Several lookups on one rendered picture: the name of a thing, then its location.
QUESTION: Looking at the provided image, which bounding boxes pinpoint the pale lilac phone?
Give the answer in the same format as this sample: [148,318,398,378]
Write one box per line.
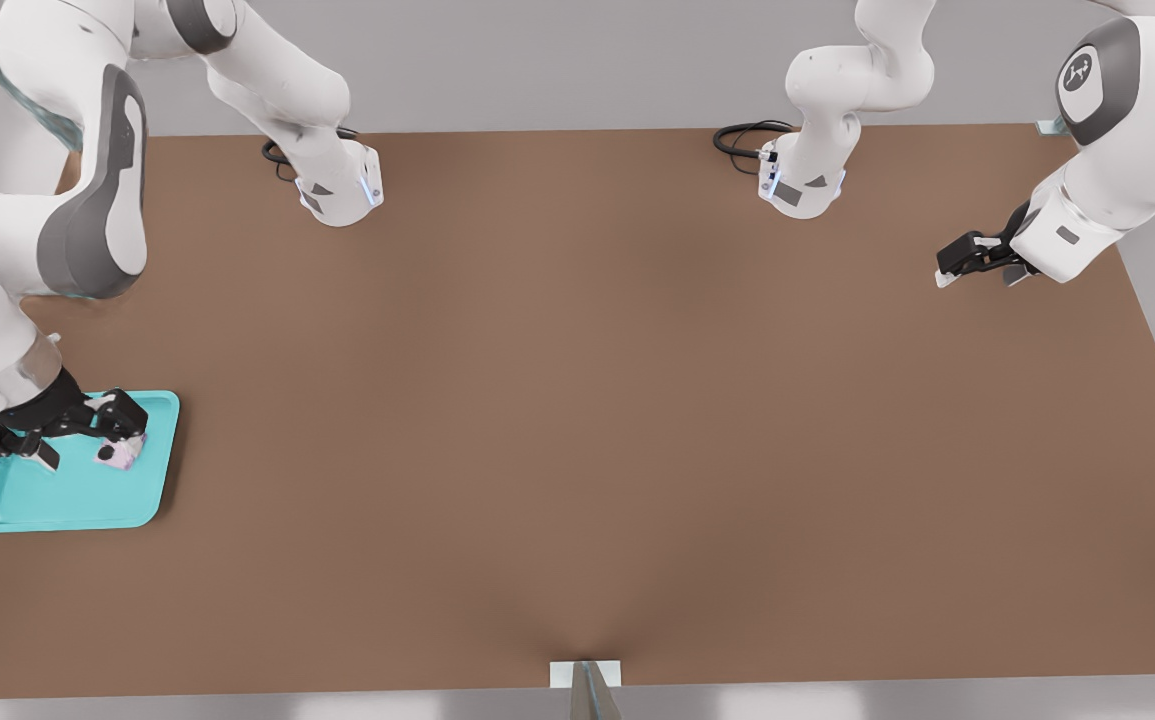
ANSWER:
[96,433,149,471]

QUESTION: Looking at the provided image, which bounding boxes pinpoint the pale blue-green tray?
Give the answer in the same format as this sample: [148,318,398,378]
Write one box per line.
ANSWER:
[0,390,182,534]

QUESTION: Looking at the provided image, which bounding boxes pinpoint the black cable loop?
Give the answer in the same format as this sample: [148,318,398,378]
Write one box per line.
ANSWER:
[713,120,800,177]
[261,127,361,184]

